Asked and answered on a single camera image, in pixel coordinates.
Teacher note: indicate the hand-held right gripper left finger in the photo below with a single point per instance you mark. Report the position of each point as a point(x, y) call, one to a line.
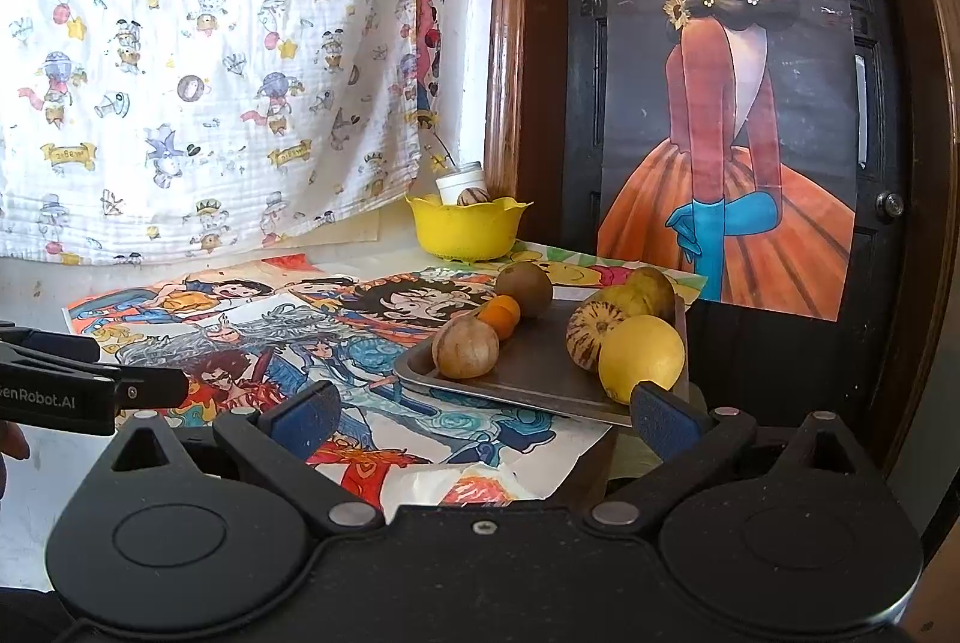
point(304, 422)

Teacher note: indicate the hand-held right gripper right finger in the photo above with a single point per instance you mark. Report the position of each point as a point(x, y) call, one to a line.
point(667, 425)

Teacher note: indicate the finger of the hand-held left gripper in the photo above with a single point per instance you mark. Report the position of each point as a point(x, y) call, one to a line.
point(154, 388)

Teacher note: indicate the yellow lemon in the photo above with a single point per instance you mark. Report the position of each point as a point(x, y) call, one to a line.
point(642, 359)

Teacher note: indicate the striped pepino melon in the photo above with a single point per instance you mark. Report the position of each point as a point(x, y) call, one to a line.
point(592, 335)

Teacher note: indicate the green brown pear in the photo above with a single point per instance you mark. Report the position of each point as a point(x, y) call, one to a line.
point(619, 300)

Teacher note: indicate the green mango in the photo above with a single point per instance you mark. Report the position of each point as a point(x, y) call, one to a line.
point(652, 290)

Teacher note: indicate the metal tray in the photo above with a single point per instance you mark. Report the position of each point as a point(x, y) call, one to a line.
point(540, 365)

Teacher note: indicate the brown walnut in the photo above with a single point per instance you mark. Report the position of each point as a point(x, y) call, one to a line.
point(465, 349)

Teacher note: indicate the brown kiwi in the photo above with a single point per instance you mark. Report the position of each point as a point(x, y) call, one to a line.
point(525, 288)

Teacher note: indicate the small orange tangerine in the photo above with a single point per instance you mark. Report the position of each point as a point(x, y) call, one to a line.
point(510, 305)

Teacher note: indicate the large orange tangerine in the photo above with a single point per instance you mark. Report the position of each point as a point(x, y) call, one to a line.
point(495, 323)

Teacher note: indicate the person's left hand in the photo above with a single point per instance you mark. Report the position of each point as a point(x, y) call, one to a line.
point(11, 442)

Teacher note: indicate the silver hair anime drawing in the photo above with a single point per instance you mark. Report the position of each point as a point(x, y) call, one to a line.
point(360, 350)

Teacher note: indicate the black door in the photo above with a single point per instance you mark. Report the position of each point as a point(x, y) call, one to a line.
point(750, 373)

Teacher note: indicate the yellow bowl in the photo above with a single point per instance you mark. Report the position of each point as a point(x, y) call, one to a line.
point(469, 230)

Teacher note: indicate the white jar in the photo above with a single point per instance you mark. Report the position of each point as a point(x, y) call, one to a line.
point(459, 180)

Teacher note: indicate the metal door knob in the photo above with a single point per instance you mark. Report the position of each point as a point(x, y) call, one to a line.
point(891, 204)

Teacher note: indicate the white printed blanket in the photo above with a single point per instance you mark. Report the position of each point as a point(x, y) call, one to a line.
point(210, 73)

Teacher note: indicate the wall poster orange dress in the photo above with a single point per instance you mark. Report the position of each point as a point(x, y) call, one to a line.
point(750, 223)

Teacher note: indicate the red cartoon wall poster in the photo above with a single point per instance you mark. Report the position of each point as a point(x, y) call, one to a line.
point(429, 36)

